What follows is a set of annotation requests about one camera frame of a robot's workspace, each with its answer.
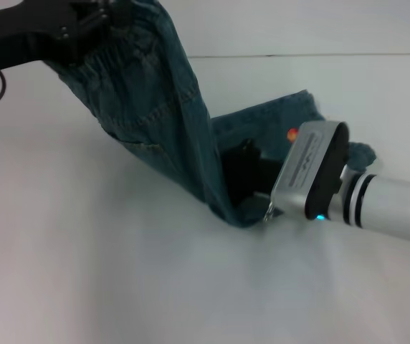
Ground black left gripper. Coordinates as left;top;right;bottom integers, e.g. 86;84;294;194
0;0;136;77

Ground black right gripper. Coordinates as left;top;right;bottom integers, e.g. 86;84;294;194
221;138;285;211

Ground blue denim shorts with embroidery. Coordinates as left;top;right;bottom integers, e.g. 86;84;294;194
43;0;378;230

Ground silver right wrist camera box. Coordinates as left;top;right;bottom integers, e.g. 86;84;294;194
268;120;350;222

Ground silver metal mount bracket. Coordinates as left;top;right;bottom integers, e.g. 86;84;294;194
263;202;283;224

